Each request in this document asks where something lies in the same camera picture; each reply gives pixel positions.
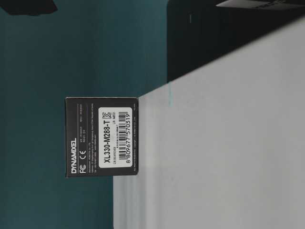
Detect black dynamixel box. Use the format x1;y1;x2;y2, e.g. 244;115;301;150
65;97;139;178
216;0;305;10

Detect black base board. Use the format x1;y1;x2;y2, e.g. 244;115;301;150
167;0;305;82

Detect white base board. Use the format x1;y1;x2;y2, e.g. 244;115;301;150
113;18;305;229

